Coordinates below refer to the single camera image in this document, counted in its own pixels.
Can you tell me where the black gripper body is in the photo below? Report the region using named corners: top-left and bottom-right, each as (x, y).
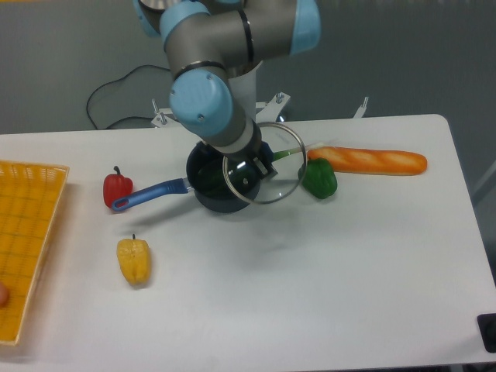
top-left (247, 133), bottom-right (271, 165)

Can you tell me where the glass pot lid blue knob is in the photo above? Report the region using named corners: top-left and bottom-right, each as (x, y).
top-left (222, 122), bottom-right (307, 205)

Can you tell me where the dark blue saucepan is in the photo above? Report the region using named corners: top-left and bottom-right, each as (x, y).
top-left (110, 142), bottom-right (249, 214)

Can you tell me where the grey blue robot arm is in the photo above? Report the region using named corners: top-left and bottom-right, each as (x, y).
top-left (133, 1), bottom-right (322, 178)

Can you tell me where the green onion stalk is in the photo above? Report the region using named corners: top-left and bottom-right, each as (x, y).
top-left (273, 142), bottom-right (325, 161)

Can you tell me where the green bell pepper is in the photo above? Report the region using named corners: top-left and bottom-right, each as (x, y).
top-left (298, 158), bottom-right (338, 200)

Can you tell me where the orange baguette bread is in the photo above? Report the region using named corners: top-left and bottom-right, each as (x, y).
top-left (307, 146), bottom-right (428, 176)

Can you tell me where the red bell pepper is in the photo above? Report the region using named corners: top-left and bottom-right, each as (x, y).
top-left (102, 166), bottom-right (134, 208)

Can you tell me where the yellow bell pepper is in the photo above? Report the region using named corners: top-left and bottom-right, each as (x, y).
top-left (116, 234), bottom-right (152, 287)

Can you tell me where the yellow woven basket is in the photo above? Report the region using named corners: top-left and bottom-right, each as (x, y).
top-left (1, 160), bottom-right (70, 346)

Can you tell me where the black table grommet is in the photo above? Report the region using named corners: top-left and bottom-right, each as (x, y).
top-left (477, 313), bottom-right (496, 353)

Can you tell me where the white metal bracket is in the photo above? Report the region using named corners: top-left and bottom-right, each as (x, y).
top-left (353, 96), bottom-right (369, 119)

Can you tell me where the black floor cable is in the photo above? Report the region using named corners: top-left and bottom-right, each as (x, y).
top-left (85, 64), bottom-right (174, 130)

